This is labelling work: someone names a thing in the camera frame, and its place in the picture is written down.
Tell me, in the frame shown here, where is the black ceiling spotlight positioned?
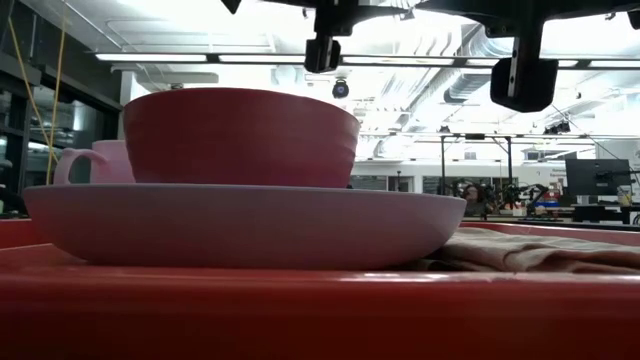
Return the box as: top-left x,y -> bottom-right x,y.
543,119 -> 572,135

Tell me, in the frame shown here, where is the pink plastic bowl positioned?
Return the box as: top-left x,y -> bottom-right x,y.
122,87 -> 361,190

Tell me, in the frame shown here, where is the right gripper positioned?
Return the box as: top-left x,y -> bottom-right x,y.
259,0 -> 640,113

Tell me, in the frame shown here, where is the lavender plastic plate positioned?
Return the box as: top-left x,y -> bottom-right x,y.
22,182 -> 469,271

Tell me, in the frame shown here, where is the overhead light bar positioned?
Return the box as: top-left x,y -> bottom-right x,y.
94,51 -> 640,70

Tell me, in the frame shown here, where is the light pink ribbed mug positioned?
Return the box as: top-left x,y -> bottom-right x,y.
53,139 -> 136,185

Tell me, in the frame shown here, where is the beige cloth napkin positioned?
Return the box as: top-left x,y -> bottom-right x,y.
399,227 -> 640,275

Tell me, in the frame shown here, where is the black background rig frame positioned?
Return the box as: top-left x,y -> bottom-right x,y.
439,132 -> 515,201

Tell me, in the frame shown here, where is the red plastic tray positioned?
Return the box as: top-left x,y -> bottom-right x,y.
0,218 -> 640,360

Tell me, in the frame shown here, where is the yellow extension cord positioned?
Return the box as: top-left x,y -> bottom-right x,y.
44,19 -> 69,186
4,14 -> 59,169

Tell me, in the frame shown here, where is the black computer monitor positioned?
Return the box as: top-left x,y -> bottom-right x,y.
565,158 -> 632,197

